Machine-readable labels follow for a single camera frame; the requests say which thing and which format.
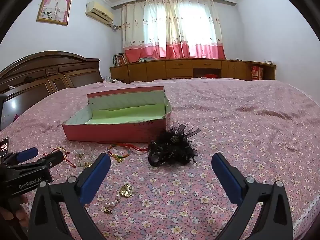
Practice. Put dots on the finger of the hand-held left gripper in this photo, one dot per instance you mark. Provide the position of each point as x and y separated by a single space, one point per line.
53 158
27 153

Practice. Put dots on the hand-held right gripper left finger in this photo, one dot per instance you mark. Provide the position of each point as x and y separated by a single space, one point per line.
96 177

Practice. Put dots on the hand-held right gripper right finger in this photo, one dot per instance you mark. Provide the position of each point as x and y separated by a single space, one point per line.
226 177

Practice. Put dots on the pearl gold earring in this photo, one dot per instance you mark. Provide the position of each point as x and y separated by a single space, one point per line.
113 203

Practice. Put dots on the gold flower earring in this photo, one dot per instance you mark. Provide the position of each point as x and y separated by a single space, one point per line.
127 191

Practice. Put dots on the pink cardboard box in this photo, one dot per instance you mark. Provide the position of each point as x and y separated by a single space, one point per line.
112 132

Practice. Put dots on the black feather hair clip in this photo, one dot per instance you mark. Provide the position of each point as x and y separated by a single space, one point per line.
172 147

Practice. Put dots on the person's left hand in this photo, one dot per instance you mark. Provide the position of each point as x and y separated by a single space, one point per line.
15 212

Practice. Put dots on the black phone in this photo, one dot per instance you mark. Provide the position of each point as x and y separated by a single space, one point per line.
3 146

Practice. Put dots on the pink floral bed sheet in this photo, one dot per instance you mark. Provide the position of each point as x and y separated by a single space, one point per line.
225 130

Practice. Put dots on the dark wooden headboard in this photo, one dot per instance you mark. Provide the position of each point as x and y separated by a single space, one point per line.
50 75

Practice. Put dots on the red object under desk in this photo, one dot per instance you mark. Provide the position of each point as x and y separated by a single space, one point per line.
209 76

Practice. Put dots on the red gift box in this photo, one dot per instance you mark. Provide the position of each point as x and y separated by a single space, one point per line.
257 73

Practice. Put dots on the row of books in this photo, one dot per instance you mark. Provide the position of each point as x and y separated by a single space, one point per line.
120 60

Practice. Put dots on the long wooden cabinet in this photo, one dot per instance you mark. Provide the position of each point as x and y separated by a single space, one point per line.
155 70

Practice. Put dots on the small white item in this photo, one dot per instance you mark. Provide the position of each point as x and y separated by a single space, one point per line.
267 62

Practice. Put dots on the folded clothes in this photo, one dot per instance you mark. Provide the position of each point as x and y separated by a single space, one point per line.
146 59

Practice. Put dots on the air conditioner pipe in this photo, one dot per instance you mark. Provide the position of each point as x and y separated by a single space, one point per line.
115 26

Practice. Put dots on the cream and pink curtain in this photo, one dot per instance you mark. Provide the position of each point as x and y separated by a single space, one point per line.
147 30
200 30

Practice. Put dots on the framed wall photo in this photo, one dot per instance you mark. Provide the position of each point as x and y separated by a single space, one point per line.
55 5

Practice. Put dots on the wall air conditioner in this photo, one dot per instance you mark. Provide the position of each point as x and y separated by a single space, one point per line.
98 11

